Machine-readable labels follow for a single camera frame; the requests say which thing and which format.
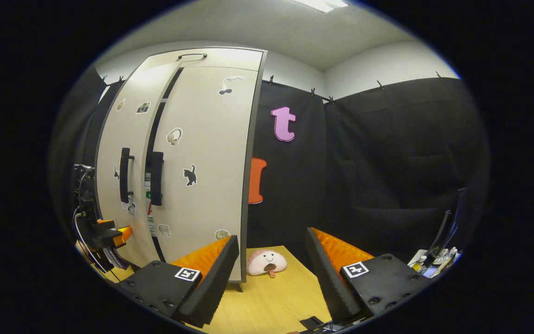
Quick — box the small black stand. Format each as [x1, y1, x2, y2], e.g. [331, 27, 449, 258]
[299, 316, 325, 331]

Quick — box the black backdrop cloth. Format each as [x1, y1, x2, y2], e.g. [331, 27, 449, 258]
[49, 65, 490, 279]

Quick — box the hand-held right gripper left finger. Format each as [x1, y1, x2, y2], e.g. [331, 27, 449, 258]
[118, 235, 240, 328]

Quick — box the white open-shelf cabinet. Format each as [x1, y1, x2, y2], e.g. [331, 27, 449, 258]
[95, 46, 267, 290]

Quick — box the pink smiling plush toy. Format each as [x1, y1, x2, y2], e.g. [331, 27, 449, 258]
[246, 249, 288, 278]

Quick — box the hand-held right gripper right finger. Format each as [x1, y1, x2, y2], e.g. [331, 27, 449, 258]
[305, 227, 434, 324]

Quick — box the ceiling light panel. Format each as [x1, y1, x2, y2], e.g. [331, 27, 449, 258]
[292, 0, 349, 13]

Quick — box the white cabinet drawer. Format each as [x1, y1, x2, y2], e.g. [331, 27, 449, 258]
[149, 48, 267, 72]

